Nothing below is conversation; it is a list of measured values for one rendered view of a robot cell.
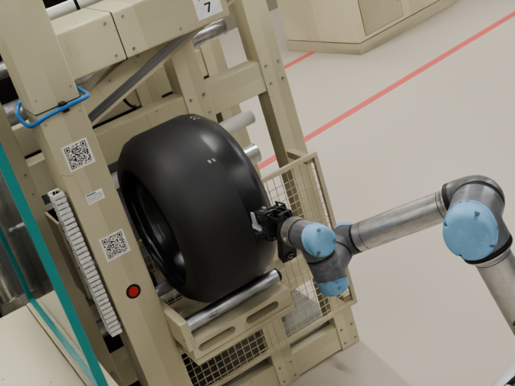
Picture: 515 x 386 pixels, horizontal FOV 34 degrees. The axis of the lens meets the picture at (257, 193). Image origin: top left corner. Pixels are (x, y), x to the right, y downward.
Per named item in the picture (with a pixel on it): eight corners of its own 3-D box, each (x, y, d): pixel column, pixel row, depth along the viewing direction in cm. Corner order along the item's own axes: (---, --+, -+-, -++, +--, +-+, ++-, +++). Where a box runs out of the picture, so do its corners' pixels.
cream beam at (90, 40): (58, 89, 245) (39, 40, 239) (34, 78, 267) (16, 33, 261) (232, 15, 268) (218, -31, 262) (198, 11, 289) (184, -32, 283)
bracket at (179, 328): (189, 352, 246) (178, 325, 242) (139, 305, 279) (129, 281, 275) (199, 347, 247) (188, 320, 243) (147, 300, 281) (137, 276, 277)
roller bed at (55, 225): (89, 299, 282) (57, 224, 270) (75, 285, 294) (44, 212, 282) (140, 273, 289) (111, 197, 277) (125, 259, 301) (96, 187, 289)
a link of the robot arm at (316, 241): (319, 267, 196) (305, 237, 193) (295, 257, 206) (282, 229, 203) (344, 249, 199) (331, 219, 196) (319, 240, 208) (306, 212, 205)
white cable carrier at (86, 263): (112, 337, 246) (51, 197, 227) (106, 331, 250) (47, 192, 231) (126, 330, 248) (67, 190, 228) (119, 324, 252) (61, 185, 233)
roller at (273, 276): (188, 336, 249) (184, 324, 247) (182, 331, 253) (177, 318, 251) (283, 282, 262) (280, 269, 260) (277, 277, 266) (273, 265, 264)
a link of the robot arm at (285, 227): (317, 240, 208) (290, 255, 205) (308, 237, 212) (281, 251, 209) (308, 214, 206) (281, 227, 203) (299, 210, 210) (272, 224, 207)
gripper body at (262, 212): (275, 199, 220) (298, 206, 209) (285, 228, 222) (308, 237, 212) (250, 211, 217) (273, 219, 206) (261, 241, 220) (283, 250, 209)
